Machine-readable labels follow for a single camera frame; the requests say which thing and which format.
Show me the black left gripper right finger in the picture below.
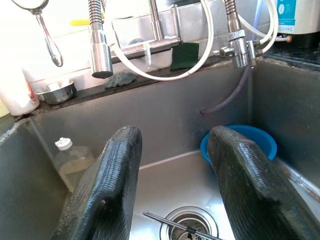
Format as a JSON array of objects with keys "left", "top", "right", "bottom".
[{"left": 206, "top": 125, "right": 320, "bottom": 240}]

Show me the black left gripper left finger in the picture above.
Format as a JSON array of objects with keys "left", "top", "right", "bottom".
[{"left": 49, "top": 125, "right": 143, "bottom": 240}]

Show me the steel chopstick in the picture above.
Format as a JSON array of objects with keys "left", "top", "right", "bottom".
[{"left": 142, "top": 211, "right": 223, "bottom": 240}]

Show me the clear soap bottle white cap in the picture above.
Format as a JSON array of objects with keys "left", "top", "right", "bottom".
[{"left": 53, "top": 136, "right": 95, "bottom": 193}]

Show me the blue plastic bowl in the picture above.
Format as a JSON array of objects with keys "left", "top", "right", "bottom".
[{"left": 199, "top": 124, "right": 278, "bottom": 166}]

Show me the steel sink drain strainer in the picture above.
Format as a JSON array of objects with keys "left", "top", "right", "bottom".
[{"left": 159, "top": 206, "right": 220, "bottom": 240}]

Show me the stainless steel sink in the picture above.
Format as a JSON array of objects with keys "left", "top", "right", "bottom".
[{"left": 0, "top": 58, "right": 320, "bottom": 240}]

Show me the small steel bowl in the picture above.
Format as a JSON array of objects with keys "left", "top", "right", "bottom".
[{"left": 34, "top": 79, "right": 77, "bottom": 105}]

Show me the grey-green scourer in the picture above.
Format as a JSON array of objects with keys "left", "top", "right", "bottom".
[{"left": 104, "top": 72, "right": 137, "bottom": 90}]

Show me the white bottle red cap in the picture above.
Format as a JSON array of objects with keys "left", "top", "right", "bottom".
[{"left": 0, "top": 66, "right": 41, "bottom": 117}]

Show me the chrome spring gooseneck tap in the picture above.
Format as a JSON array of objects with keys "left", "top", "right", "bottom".
[{"left": 219, "top": 0, "right": 263, "bottom": 69}]

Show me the green scrub pad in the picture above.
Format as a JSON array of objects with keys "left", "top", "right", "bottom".
[{"left": 169, "top": 42, "right": 200, "bottom": 71}]

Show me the steel round skimmer ladle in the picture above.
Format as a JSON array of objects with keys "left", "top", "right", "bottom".
[{"left": 11, "top": 0, "right": 64, "bottom": 68}]

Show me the orange-yellow plastic utensil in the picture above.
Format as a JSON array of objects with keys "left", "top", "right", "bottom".
[{"left": 69, "top": 18, "right": 91, "bottom": 27}]

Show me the chrome upright mixer tap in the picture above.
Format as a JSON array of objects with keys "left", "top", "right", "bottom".
[{"left": 111, "top": 0, "right": 182, "bottom": 57}]

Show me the white water filter blue label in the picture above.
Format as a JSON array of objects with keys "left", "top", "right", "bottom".
[{"left": 274, "top": 0, "right": 320, "bottom": 50}]

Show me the purple drain hose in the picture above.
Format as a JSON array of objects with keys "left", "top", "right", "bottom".
[{"left": 199, "top": 65, "right": 252, "bottom": 116}]

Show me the white flexible hose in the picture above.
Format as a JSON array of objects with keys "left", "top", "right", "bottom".
[
  {"left": 109, "top": 0, "right": 215, "bottom": 82},
  {"left": 237, "top": 0, "right": 280, "bottom": 55}
]

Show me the chrome spring hose spray head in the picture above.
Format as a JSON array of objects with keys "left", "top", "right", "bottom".
[{"left": 86, "top": 0, "right": 115, "bottom": 79}]

